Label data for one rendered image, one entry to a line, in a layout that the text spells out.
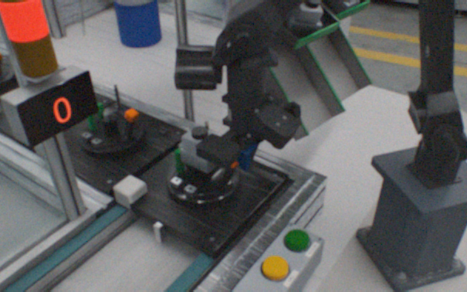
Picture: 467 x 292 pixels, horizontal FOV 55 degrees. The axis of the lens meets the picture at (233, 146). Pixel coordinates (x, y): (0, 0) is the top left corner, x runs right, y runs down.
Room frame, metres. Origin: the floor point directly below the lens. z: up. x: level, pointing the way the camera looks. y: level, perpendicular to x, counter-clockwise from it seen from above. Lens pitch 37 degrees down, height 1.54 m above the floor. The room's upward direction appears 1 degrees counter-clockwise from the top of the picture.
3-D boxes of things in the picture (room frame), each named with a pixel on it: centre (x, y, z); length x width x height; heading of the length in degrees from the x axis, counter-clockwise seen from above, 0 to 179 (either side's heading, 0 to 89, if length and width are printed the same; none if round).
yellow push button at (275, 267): (0.45, -0.06, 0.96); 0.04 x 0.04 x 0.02
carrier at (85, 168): (0.80, 0.26, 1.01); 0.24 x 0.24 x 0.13; 53
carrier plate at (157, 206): (0.65, 0.06, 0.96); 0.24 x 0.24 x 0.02; 53
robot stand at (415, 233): (0.56, -0.33, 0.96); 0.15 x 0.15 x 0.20; 16
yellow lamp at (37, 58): (0.57, 0.27, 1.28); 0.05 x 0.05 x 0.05
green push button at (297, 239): (0.51, -0.10, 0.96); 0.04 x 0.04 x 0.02
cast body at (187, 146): (0.66, 0.07, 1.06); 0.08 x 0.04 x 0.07; 54
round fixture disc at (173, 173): (0.65, 0.06, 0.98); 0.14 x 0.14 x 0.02
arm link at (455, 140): (0.56, -0.32, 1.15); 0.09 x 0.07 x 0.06; 175
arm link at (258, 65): (0.59, -0.02, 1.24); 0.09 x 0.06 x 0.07; 85
